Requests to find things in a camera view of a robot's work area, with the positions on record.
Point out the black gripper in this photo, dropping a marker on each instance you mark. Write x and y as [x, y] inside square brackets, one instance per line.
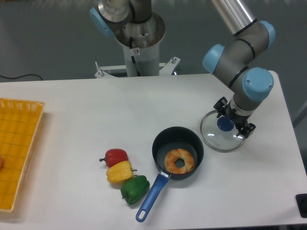
[240, 118]

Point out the glass pot lid blue knob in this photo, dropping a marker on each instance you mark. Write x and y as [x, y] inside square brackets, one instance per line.
[220, 133]

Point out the black saucepan blue handle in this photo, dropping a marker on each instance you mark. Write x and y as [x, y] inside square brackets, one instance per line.
[167, 140]

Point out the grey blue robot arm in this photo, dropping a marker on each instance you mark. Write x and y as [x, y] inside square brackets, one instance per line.
[228, 64]

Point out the grey table leg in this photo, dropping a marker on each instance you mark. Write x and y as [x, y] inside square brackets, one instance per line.
[300, 114]

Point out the glazed toy donut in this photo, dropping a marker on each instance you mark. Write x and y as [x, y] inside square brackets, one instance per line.
[179, 161]

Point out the black device at table edge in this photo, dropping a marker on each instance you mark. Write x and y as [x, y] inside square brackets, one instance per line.
[301, 200]

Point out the green toy bell pepper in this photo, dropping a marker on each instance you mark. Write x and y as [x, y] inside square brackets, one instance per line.
[134, 189]

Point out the red toy bell pepper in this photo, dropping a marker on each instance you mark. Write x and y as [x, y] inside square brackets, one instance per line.
[114, 156]

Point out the yellow toy bell pepper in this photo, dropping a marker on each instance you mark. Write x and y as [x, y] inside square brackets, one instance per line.
[120, 172]

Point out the yellow plastic basket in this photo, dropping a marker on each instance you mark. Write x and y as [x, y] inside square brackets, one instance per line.
[19, 120]

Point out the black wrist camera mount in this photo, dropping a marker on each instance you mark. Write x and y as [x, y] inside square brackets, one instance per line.
[222, 107]

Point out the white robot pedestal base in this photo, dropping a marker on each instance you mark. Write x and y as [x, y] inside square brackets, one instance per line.
[141, 47]

